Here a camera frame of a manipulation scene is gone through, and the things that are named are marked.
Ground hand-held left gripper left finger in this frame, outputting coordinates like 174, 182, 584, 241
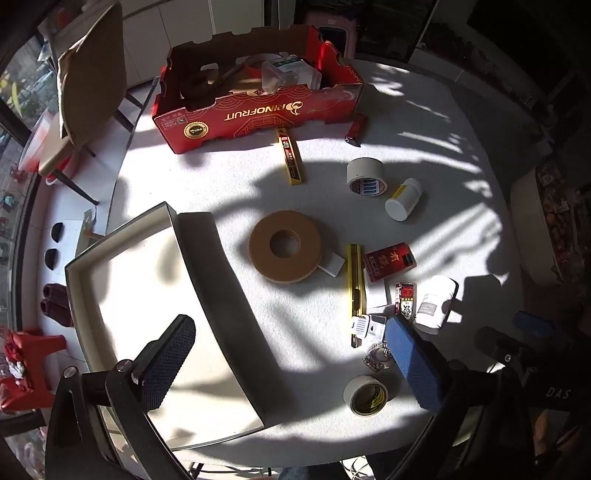
44, 314, 197, 480

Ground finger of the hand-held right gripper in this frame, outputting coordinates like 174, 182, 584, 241
475, 325, 536, 370
512, 311, 571, 347

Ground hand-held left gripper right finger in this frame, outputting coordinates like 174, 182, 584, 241
385, 315, 511, 480

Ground small white plastic item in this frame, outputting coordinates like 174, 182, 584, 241
351, 314, 387, 344

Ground red and white small pack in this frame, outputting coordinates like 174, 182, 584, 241
394, 282, 417, 320

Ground white pill bottle printed label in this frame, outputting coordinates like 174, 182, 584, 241
414, 275, 459, 335

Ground white shallow tray box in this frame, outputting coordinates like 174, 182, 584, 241
65, 202, 301, 450

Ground yellow utility knife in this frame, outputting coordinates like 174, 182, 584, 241
276, 128, 305, 186
346, 244, 368, 349

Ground large brown tape roll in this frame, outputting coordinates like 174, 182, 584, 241
248, 210, 323, 283

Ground red cardboard box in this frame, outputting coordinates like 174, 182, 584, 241
154, 25, 365, 155

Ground small beige tape roll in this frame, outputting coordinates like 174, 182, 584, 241
343, 375, 387, 418

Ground white oval tub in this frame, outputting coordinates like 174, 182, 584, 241
510, 164, 591, 287

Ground red plastic stool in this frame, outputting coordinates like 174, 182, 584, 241
0, 327, 65, 411

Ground small white stool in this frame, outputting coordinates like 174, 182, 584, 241
44, 219, 107, 278

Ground white pill bottle yellow label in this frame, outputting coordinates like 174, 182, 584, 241
385, 178, 424, 222

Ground white tape roll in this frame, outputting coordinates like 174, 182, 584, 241
346, 157, 385, 197

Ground red lighter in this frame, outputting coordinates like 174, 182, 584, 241
345, 114, 368, 147

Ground stacked red white basins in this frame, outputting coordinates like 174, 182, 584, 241
18, 111, 75, 185

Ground dark tape roll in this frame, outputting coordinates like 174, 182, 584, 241
180, 69, 222, 97

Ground beige chair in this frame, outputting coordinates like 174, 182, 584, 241
39, 0, 153, 206

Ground clear plastic container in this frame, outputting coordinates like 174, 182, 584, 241
261, 58, 322, 90

